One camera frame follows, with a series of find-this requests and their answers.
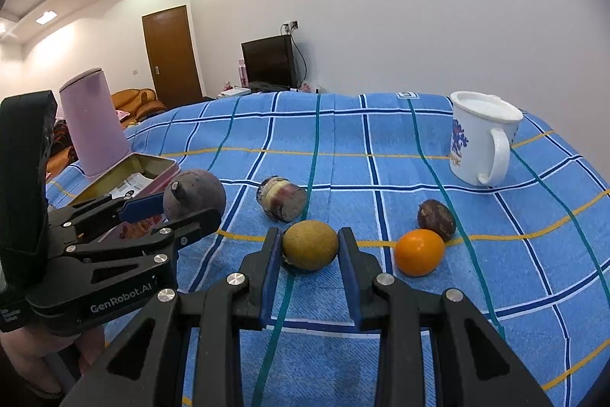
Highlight brown wooden door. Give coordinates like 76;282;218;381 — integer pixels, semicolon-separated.
142;5;204;108

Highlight pink metal tin box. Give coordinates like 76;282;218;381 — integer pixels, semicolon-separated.
70;153;180;242

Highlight blue plaid tablecloth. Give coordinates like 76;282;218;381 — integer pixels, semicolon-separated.
126;92;609;406

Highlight white printed mug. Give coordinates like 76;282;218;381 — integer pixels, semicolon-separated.
449;91;524;187

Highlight lilac cylindrical kettle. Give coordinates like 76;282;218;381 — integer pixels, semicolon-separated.
59;68;130;177

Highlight whole purple mangosteen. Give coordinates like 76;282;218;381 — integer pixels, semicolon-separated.
163;168;226;221

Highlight black television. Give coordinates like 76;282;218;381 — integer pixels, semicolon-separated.
241;35;298;88

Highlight orange leather sofa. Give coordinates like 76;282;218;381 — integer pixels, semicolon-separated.
45;89;167;182

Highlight left hand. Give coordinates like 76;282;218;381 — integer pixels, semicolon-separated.
1;324;106;394

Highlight small yellow-brown round fruit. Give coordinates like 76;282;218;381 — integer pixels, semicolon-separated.
282;220;339;272

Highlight low white tv table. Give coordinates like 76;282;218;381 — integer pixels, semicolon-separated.
217;86;292;98

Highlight wall power socket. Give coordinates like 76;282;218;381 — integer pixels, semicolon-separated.
280;21;299;33

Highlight white paper in tin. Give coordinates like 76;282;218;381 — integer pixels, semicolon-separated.
109;171;154;198

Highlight orange mandarin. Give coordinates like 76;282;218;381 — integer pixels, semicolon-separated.
394;229;446;277

